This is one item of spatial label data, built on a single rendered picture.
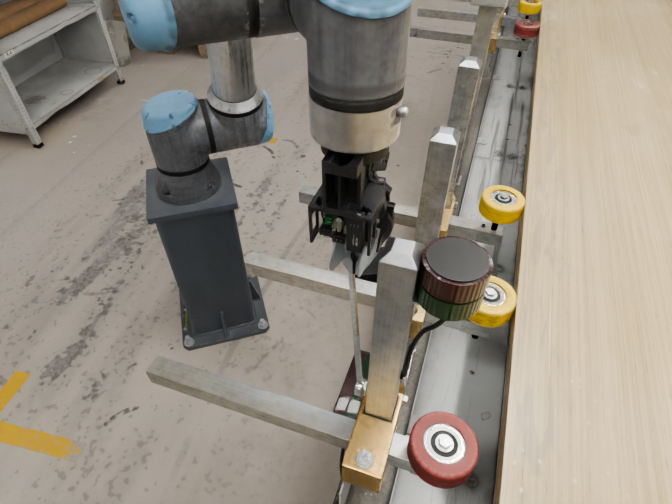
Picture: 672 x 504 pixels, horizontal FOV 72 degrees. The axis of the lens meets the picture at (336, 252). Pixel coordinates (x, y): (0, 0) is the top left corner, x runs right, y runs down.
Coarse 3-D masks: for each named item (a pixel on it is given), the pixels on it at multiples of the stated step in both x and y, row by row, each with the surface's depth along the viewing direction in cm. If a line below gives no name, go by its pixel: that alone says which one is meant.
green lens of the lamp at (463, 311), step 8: (416, 288) 43; (424, 288) 41; (416, 296) 43; (424, 296) 41; (432, 296) 40; (424, 304) 42; (432, 304) 41; (440, 304) 40; (448, 304) 40; (456, 304) 40; (464, 304) 40; (472, 304) 40; (480, 304) 41; (432, 312) 41; (440, 312) 41; (448, 312) 40; (456, 312) 40; (464, 312) 40; (472, 312) 41; (448, 320) 41; (456, 320) 41
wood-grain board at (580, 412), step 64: (576, 0) 174; (640, 0) 174; (576, 64) 132; (640, 64) 132; (576, 128) 106; (640, 128) 106; (576, 192) 89; (640, 192) 89; (576, 256) 77; (640, 256) 77; (512, 320) 69; (576, 320) 67; (640, 320) 67; (512, 384) 60; (576, 384) 60; (640, 384) 60; (512, 448) 54; (576, 448) 54; (640, 448) 54
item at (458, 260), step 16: (448, 240) 41; (464, 240) 41; (432, 256) 40; (448, 256) 40; (464, 256) 40; (480, 256) 40; (448, 272) 39; (464, 272) 39; (480, 272) 39; (416, 304) 46; (416, 336) 49
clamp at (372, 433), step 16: (400, 384) 64; (400, 400) 62; (368, 416) 60; (352, 432) 59; (368, 432) 58; (384, 432) 58; (352, 448) 57; (368, 448) 57; (384, 448) 57; (352, 464) 56; (384, 464) 56; (352, 480) 58; (368, 480) 56
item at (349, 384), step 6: (354, 360) 85; (354, 366) 84; (354, 372) 84; (348, 378) 83; (354, 378) 83; (348, 384) 82; (354, 384) 82; (342, 390) 81; (348, 390) 81; (342, 396) 80; (348, 396) 80; (342, 402) 79; (348, 402) 80; (336, 408) 79; (342, 408) 79; (342, 414) 78
